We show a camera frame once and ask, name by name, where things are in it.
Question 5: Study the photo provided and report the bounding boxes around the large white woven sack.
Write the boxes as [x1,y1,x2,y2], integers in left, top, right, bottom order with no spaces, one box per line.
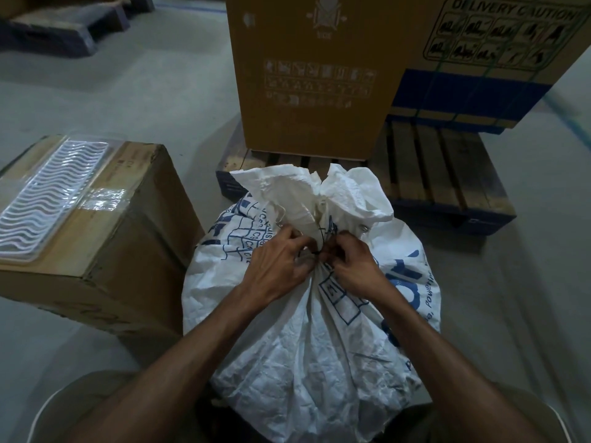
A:
[181,163,442,443]

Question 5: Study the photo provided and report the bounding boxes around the tall plain cardboard box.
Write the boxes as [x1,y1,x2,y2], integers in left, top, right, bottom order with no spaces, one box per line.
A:
[225,0,451,161]

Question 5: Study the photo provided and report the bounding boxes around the dark wooden pallet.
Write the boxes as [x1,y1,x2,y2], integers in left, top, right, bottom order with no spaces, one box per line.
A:
[0,0,156,58]

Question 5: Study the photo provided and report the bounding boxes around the small cardboard box with handwriting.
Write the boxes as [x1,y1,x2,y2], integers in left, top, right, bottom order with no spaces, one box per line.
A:
[0,135,206,337]

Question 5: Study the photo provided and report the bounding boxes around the person's right hand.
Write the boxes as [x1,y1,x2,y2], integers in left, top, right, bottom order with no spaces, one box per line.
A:
[318,231,393,305]

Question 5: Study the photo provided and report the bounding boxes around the person's left hand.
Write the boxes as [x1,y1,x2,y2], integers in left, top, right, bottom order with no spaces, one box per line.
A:
[242,225,320,305]

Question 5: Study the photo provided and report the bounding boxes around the tall cardboard box blue band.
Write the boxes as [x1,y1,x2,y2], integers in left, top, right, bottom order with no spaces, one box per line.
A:
[385,0,591,136]

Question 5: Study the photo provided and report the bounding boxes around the clear plastic tray wavy pattern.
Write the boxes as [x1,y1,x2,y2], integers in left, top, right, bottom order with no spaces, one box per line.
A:
[0,131,128,263]

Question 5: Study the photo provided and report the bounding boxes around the person's left forearm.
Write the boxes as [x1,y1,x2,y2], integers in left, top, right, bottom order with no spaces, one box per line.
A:
[78,285,278,443]

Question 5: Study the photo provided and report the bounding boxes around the person's right forearm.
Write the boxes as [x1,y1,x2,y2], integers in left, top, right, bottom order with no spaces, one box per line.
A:
[364,285,550,443]

